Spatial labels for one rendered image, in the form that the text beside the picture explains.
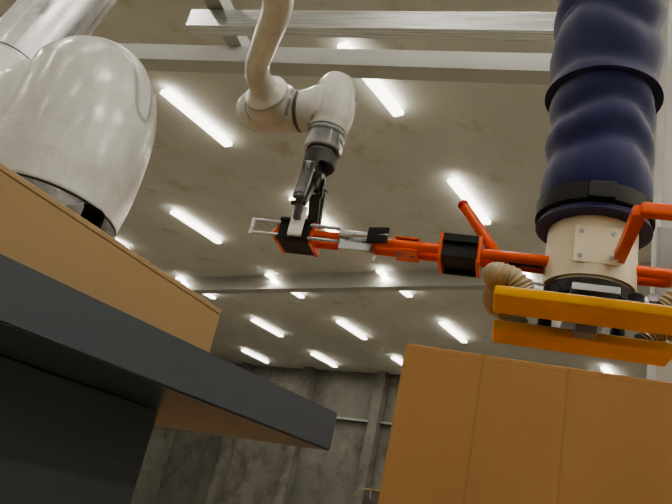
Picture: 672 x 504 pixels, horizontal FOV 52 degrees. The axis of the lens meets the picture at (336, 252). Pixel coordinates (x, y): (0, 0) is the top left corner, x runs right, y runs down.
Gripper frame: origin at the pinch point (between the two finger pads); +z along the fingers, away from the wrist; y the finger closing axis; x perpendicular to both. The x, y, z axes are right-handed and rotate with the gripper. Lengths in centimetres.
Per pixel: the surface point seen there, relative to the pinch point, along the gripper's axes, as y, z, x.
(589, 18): -9, -52, -55
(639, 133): -6, -26, -66
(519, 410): -18, 34, -49
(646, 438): -18, 35, -67
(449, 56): 180, -197, 8
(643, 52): -8, -45, -66
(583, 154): -8, -19, -56
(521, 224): 756, -383, -29
